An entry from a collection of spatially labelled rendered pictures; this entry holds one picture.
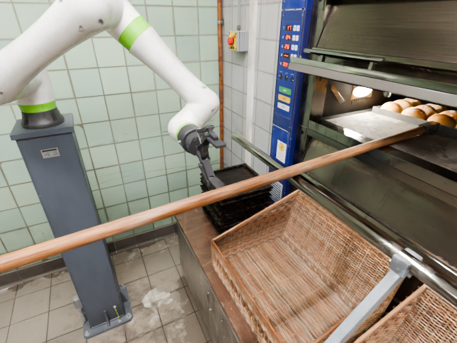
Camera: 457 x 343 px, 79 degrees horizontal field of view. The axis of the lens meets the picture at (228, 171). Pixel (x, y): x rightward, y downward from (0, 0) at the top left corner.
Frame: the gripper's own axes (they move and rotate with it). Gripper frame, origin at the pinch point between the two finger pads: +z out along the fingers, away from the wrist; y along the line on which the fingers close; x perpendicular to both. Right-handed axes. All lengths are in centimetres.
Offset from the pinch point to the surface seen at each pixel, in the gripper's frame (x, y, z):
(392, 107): -91, -2, -13
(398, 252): -18.1, 2.5, 42.7
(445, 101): -40, -21, 30
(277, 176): -11.5, -0.1, 11.9
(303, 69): -40.3, -21.5, -16.8
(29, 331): 89, 120, -71
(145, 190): 8, 73, -116
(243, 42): -51, -26, -81
